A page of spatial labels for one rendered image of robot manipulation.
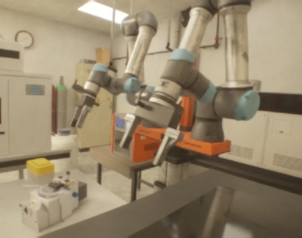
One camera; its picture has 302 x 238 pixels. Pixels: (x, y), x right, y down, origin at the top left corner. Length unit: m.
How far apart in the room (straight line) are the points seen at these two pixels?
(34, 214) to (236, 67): 0.82
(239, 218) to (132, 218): 0.12
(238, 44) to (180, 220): 0.66
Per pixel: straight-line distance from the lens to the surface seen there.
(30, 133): 1.50
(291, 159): 1.85
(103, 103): 4.81
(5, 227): 0.81
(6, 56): 1.46
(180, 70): 0.58
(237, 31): 0.80
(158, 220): 0.24
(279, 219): 0.30
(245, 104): 0.76
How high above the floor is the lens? 1.33
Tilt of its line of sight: 6 degrees down
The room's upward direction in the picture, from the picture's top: 4 degrees clockwise
